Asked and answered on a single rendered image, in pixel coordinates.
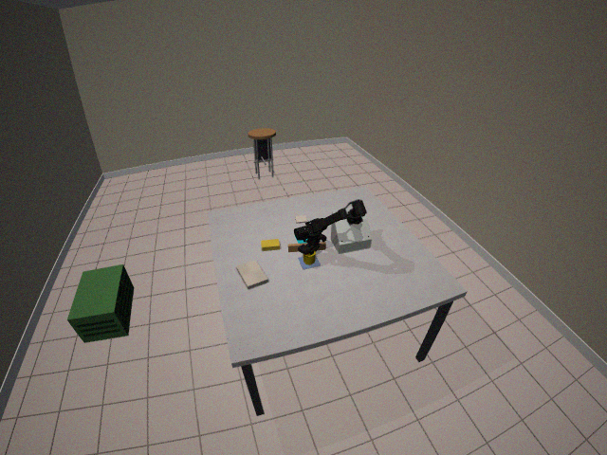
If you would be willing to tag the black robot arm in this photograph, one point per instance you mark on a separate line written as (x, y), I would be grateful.
(354, 216)

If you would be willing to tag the yellow rectangular block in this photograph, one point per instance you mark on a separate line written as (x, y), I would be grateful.
(268, 245)

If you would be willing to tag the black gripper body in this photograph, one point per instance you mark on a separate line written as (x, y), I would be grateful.
(312, 241)

